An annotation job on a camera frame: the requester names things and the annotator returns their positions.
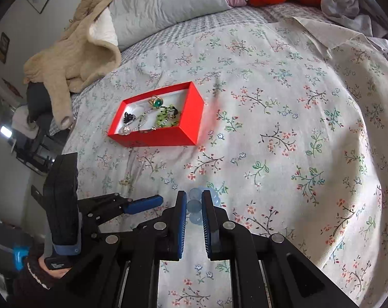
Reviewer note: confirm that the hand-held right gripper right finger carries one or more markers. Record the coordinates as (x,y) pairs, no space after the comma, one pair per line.
(206,224)

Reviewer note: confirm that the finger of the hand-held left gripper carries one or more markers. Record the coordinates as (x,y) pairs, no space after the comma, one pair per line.
(100,221)
(142,204)

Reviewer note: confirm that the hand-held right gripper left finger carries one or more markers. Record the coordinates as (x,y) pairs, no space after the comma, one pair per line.
(181,224)

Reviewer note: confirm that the black bead ornament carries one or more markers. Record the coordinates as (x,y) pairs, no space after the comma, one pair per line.
(128,117)

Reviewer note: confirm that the red cardboard box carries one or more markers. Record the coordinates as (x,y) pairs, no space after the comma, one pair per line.
(189,115)

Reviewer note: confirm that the person's left forearm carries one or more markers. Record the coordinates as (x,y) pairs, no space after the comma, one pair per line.
(20,285)

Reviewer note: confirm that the person's left hand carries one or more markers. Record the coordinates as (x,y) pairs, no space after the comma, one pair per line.
(57,273)

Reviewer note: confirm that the black chair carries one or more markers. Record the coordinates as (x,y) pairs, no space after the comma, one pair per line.
(33,154)

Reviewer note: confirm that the blue plastic object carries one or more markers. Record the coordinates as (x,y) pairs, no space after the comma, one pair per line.
(20,256)

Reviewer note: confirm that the dark cloth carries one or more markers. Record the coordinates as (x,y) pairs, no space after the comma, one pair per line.
(36,99)

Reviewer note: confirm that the grey pillow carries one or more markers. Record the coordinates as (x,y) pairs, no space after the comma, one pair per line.
(168,3)

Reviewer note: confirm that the crumpled grey duvet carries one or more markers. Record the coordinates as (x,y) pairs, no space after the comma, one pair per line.
(351,3)

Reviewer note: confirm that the small dark wall picture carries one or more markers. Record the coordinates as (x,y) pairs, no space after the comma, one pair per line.
(3,46)

